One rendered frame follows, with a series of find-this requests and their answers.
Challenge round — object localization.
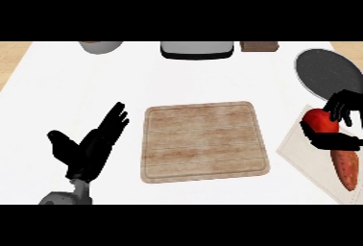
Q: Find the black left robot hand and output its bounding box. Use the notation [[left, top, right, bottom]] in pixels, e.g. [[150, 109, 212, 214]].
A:
[[45, 101, 131, 184]]

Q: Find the red tomato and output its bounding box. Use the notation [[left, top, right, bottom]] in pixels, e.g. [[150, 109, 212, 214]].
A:
[[302, 108, 340, 135]]

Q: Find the brown wooden cutting board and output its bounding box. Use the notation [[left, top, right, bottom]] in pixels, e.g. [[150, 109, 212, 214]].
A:
[[138, 101, 272, 185]]

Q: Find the pale cutting board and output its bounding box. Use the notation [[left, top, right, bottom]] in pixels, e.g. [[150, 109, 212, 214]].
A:
[[274, 104, 363, 205]]

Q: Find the dark grey pan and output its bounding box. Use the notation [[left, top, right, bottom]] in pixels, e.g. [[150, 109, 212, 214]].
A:
[[294, 48, 363, 102]]

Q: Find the grey pot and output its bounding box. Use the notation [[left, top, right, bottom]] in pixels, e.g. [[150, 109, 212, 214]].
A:
[[78, 40, 125, 55]]

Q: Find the grey and black appliance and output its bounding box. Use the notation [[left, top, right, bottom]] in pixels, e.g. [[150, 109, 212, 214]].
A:
[[159, 40, 235, 61]]

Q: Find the brown wooden block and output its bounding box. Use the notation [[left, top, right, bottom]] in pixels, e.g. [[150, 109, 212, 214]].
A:
[[237, 40, 280, 53]]

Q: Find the orange sweet potato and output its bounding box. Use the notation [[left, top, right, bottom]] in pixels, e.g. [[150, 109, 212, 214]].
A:
[[328, 149, 359, 192]]

